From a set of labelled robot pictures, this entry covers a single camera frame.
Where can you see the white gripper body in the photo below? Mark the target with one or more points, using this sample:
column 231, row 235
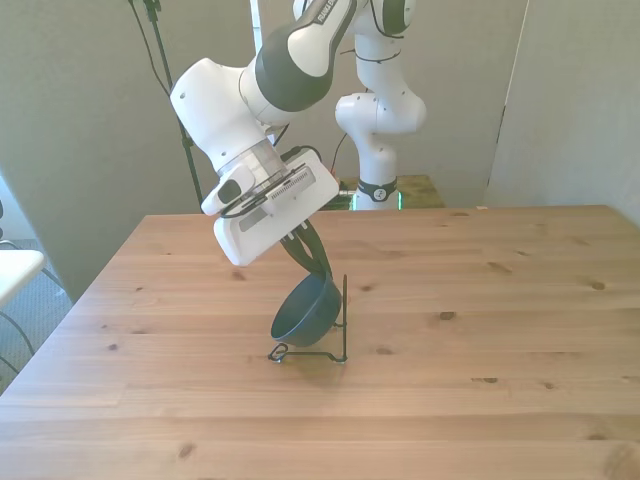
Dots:
column 280, row 225

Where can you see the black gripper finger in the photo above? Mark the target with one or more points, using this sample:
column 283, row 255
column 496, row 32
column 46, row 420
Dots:
column 299, row 255
column 319, row 252

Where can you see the dark blue bowl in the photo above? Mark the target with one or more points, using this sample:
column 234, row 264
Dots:
column 310, row 315

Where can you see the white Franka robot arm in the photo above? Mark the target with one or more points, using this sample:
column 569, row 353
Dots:
column 220, row 115

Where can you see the black tripod stand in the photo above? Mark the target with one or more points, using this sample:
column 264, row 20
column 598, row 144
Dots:
column 161, row 45

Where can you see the white side table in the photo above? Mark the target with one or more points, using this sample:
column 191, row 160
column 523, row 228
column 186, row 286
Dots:
column 15, row 270

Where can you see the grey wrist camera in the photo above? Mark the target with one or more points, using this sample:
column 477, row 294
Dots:
column 290, row 187

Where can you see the white divider post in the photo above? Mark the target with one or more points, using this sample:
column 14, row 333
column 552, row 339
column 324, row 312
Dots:
column 257, row 20

